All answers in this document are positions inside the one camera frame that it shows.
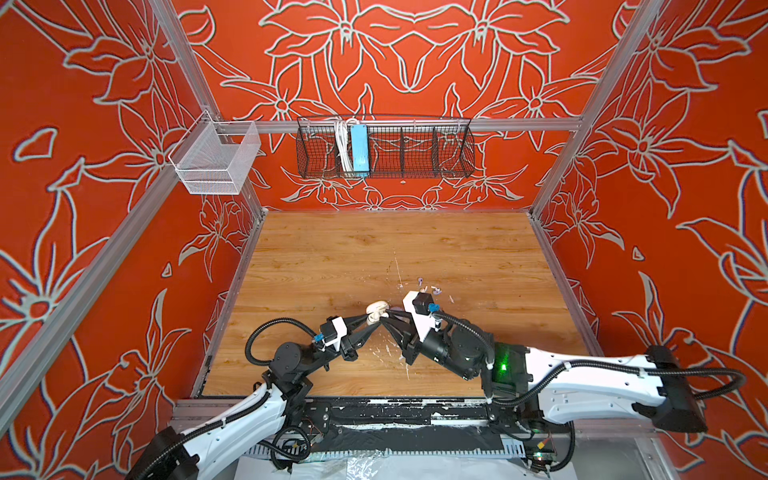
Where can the black wire wall basket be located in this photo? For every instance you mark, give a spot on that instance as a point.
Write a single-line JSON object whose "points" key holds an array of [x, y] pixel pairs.
{"points": [[400, 147]]}

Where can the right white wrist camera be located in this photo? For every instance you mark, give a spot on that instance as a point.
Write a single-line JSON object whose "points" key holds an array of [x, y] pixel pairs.
{"points": [[417, 304]]}

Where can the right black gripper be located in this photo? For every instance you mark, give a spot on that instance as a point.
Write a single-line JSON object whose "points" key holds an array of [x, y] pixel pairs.
{"points": [[408, 344]]}

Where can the cream earbud charging case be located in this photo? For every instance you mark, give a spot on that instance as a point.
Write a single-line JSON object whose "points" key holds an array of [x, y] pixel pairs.
{"points": [[376, 311]]}

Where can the light blue power strip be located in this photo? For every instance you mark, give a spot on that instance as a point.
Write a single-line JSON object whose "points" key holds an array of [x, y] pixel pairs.
{"points": [[360, 149]]}

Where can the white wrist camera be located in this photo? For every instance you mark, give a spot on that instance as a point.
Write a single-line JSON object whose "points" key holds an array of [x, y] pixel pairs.
{"points": [[417, 304], [331, 333]]}

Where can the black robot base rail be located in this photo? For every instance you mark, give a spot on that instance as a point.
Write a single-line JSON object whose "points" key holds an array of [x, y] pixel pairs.
{"points": [[338, 427]]}

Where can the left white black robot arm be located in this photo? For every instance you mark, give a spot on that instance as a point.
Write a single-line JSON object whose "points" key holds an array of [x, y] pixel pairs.
{"points": [[270, 417]]}

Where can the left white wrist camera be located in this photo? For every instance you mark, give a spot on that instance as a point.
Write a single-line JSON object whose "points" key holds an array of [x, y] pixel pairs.
{"points": [[331, 333]]}

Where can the clear plastic wall bin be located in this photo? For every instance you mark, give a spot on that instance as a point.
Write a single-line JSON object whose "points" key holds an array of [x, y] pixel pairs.
{"points": [[216, 158]]}

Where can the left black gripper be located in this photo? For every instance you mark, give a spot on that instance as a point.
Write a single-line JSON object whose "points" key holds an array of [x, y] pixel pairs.
{"points": [[352, 344]]}

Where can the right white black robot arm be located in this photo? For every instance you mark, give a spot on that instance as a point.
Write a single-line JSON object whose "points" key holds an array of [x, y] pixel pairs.
{"points": [[558, 388]]}

